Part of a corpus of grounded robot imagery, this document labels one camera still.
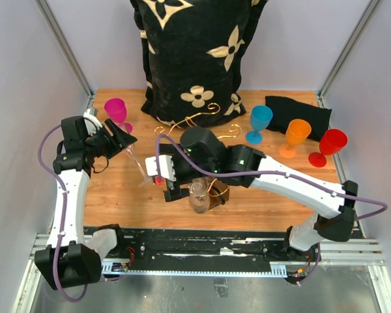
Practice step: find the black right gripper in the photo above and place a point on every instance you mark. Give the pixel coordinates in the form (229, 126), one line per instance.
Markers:
(173, 191)

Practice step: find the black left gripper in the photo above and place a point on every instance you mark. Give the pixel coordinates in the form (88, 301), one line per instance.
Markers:
(118, 141)

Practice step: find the clear wine glass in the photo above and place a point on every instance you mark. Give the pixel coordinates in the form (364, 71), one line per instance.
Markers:
(132, 153)
(199, 199)

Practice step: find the pink wine glass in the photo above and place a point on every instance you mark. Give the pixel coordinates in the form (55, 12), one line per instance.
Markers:
(116, 111)

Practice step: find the blue wine glass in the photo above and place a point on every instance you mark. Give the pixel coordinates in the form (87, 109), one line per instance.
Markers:
(260, 119)

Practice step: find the orange wine glass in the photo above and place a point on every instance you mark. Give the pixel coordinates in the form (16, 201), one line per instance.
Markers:
(297, 132)

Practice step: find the red wine glass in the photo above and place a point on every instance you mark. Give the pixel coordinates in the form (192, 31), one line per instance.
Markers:
(333, 141)

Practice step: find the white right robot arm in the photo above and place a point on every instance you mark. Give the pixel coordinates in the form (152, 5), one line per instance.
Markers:
(201, 154)

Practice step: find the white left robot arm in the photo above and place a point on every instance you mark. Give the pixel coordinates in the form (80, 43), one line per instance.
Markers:
(69, 260)

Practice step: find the black floral pillow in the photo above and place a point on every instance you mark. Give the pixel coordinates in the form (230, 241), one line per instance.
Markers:
(192, 53)

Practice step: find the black folded cloth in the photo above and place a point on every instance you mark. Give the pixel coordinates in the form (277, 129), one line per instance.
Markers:
(286, 109)

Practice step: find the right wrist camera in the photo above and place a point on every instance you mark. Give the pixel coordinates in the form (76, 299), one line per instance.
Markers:
(164, 168)

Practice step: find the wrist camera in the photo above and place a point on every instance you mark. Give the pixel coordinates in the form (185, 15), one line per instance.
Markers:
(164, 168)
(92, 114)

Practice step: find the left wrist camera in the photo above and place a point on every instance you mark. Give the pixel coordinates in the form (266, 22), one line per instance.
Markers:
(92, 114)

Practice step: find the black mounting rail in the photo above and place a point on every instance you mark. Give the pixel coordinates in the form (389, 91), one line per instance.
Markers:
(203, 252)

